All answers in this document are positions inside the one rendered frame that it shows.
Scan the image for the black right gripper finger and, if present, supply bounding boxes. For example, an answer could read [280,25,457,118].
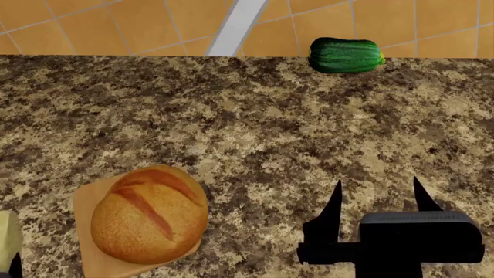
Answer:
[302,178,343,245]
[412,175,445,213]

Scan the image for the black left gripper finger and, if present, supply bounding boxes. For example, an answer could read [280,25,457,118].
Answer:
[8,252,23,278]

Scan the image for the pale yellow cheese wedge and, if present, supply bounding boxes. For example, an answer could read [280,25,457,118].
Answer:
[0,210,25,275]

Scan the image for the round brown bread loaf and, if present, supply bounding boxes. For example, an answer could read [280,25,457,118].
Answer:
[90,164,210,265]

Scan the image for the light wooden cutting board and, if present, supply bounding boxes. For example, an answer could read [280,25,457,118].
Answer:
[73,176,202,278]

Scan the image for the dark green zucchini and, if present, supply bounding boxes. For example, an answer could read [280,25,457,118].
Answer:
[307,36,387,74]

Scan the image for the grey metal bar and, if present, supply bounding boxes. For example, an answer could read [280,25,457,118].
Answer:
[204,0,271,58]

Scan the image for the dark grey gripper camera box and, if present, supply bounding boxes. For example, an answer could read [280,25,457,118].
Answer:
[358,211,485,265]

